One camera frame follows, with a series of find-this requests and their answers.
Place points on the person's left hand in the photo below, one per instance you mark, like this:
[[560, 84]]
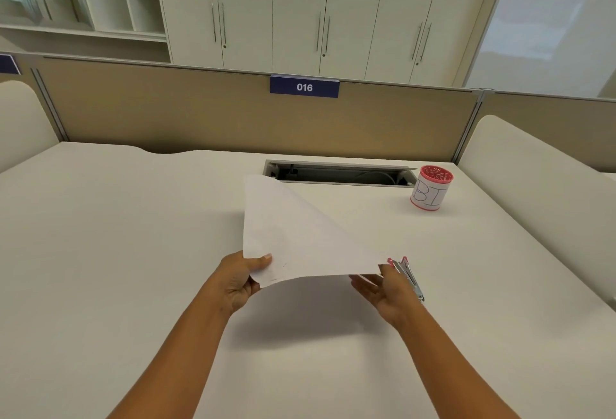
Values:
[[233, 279]]

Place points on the person's right hand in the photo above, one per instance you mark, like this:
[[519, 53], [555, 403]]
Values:
[[397, 298]]

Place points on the person's left thumb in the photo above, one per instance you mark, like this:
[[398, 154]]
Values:
[[260, 262]]

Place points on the person's right thumb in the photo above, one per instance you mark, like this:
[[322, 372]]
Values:
[[389, 272]]

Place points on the white paper sheet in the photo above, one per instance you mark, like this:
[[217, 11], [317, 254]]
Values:
[[298, 236]]

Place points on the person's right forearm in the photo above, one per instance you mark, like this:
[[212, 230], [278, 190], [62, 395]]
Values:
[[452, 370]]

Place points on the person's left forearm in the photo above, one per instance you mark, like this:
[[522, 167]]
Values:
[[178, 361]]

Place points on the pink metal stapler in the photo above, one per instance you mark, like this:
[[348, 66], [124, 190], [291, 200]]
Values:
[[414, 281]]

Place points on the pink mesh pen holder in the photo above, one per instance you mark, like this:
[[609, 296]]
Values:
[[430, 191]]

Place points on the beige desk partition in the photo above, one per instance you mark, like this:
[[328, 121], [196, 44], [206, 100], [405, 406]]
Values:
[[192, 111], [553, 125]]

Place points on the white rounded side divider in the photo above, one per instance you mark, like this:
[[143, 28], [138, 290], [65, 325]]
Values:
[[539, 192], [21, 120]]

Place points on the blue number sign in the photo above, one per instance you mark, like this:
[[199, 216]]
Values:
[[304, 87], [7, 64]]

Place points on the white open shelf unit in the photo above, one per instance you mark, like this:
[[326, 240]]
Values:
[[130, 0]]

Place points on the white wall cabinet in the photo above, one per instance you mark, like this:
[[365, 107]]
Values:
[[298, 5]]

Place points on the frosted glass wall panel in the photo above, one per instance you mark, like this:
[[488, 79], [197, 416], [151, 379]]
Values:
[[553, 19]]

